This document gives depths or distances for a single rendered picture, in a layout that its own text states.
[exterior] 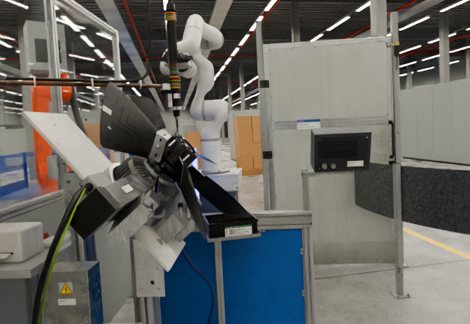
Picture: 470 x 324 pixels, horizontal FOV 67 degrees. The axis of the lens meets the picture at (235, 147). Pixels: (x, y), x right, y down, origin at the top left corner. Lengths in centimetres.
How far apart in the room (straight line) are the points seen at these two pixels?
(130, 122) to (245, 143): 847
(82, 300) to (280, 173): 221
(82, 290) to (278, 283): 95
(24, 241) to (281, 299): 117
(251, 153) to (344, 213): 647
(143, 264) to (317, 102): 229
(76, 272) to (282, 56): 247
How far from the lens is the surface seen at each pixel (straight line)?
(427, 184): 268
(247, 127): 954
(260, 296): 190
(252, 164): 961
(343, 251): 342
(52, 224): 197
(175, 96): 137
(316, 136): 166
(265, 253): 182
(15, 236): 141
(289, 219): 176
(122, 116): 111
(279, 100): 316
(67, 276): 133
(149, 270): 131
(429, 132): 1191
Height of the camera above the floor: 127
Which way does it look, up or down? 3 degrees down
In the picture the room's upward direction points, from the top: 3 degrees counter-clockwise
